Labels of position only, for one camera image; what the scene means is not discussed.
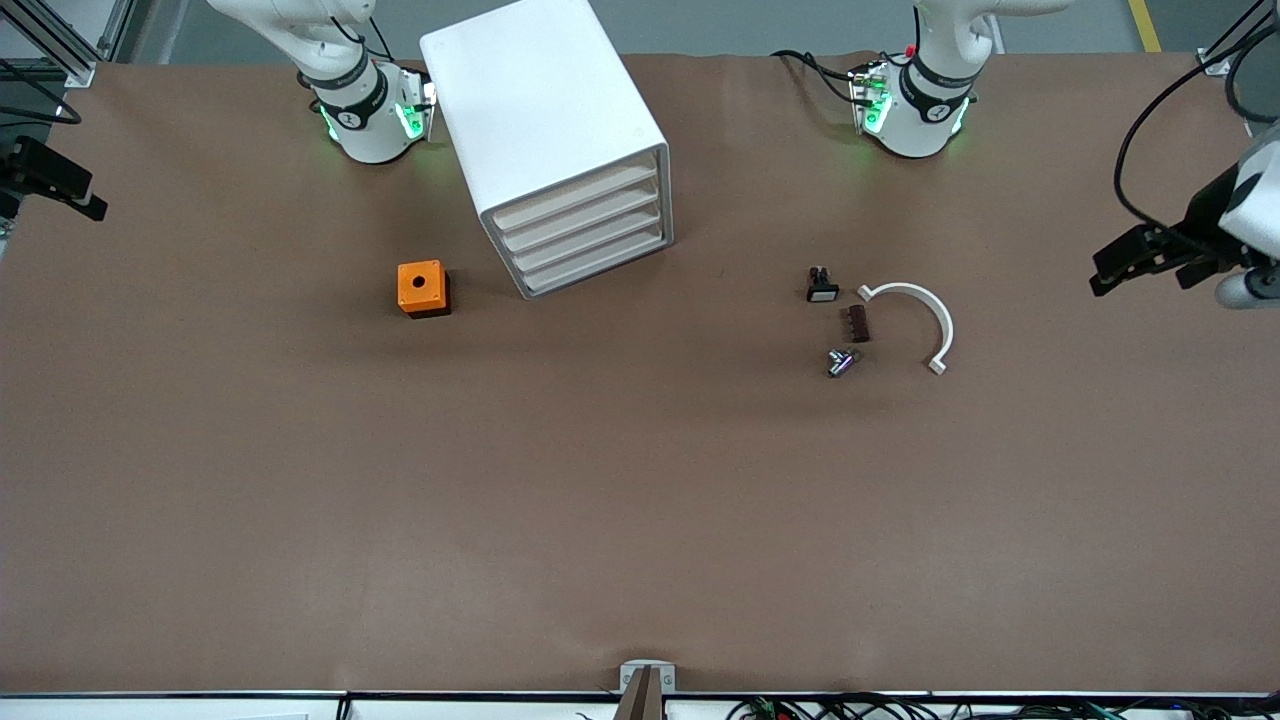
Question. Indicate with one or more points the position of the orange button enclosure box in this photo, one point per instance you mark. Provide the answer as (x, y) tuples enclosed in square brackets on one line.
[(420, 285)]

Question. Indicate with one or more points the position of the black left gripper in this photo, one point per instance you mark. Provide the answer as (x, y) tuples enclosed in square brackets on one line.
[(1203, 220)]

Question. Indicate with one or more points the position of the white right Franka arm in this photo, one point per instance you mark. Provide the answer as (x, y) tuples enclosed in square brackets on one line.
[(360, 110)]

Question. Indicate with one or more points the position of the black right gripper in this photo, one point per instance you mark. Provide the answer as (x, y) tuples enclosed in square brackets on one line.
[(22, 165)]

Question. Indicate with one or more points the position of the grey metal bracket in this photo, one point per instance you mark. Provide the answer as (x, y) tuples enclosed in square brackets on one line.
[(647, 668)]

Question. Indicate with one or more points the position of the black switch with white face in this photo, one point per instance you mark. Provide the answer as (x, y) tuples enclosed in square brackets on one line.
[(822, 287)]

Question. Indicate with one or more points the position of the aluminium frame profile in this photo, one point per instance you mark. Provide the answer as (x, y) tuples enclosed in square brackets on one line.
[(78, 72), (1217, 65)]

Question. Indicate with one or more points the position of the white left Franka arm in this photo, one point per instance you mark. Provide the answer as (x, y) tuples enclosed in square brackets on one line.
[(925, 100)]

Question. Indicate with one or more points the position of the brown terminal block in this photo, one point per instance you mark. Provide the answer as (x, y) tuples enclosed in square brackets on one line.
[(856, 323)]

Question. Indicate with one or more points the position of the white drawer cabinet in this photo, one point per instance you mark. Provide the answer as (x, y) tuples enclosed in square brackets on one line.
[(540, 100)]

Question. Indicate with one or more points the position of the silver metal switch part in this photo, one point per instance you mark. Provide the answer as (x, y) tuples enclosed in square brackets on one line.
[(842, 362)]

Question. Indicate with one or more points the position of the white curved plastic arc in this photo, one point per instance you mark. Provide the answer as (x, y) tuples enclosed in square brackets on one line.
[(915, 290)]

